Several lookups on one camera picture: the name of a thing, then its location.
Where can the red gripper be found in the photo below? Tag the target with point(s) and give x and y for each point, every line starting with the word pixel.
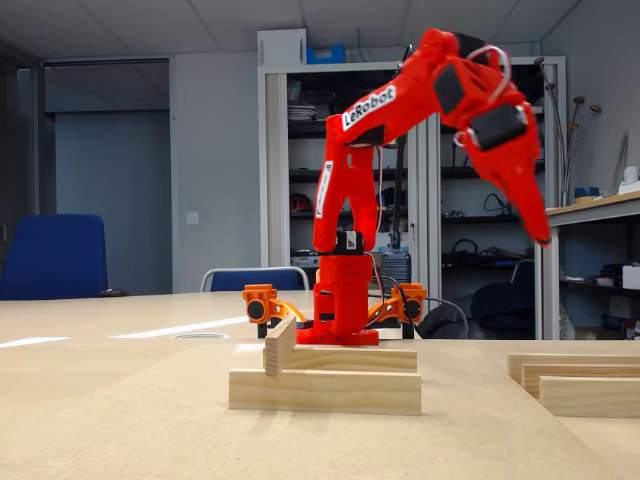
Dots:
pixel 506 150

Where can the wooden stick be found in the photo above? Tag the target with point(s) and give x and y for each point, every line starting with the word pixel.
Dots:
pixel 360 360
pixel 585 370
pixel 590 397
pixel 350 392
pixel 275 355
pixel 575 358

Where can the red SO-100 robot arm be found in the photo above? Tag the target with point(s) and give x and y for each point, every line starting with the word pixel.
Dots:
pixel 345 285

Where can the metal coat stand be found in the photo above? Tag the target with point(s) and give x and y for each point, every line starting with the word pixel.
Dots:
pixel 566 185

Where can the blue tape roll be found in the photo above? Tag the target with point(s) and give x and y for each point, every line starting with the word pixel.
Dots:
pixel 586 192

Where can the white roll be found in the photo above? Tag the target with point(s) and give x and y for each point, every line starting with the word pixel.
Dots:
pixel 631 175

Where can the grey workbench with wooden top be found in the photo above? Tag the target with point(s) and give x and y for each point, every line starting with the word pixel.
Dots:
pixel 550 310

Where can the black office chair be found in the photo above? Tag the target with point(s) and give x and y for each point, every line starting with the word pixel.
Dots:
pixel 495 310

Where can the white storage box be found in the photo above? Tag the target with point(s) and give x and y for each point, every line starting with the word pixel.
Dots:
pixel 631 277

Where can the black clamp-mounted stand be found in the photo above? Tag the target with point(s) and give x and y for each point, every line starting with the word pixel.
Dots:
pixel 400 200

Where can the orange table clamp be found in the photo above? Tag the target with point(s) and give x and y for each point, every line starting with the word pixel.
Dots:
pixel 415 291
pixel 272 307

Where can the black bag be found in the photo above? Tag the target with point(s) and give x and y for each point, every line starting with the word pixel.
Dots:
pixel 440 325

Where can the red item on shelf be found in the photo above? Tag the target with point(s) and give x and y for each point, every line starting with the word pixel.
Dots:
pixel 300 202

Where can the stack of papers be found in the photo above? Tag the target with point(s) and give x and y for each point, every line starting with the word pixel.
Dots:
pixel 300 112

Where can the blue plastic box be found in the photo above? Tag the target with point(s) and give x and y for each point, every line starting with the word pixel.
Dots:
pixel 325 56

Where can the grey metal shelving cabinet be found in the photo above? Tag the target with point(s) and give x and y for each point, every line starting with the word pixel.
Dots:
pixel 272 175

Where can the brown MDF board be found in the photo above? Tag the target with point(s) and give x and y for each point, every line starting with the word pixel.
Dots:
pixel 300 440

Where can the black computer mouse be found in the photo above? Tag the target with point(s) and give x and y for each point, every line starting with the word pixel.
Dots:
pixel 112 293

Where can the large blue office chair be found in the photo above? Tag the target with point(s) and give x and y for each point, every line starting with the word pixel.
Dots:
pixel 55 255

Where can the blue chair with grey frame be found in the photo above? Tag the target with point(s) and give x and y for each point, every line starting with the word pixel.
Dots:
pixel 250 281

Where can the white light switch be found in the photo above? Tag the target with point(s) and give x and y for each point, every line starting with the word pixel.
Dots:
pixel 192 218

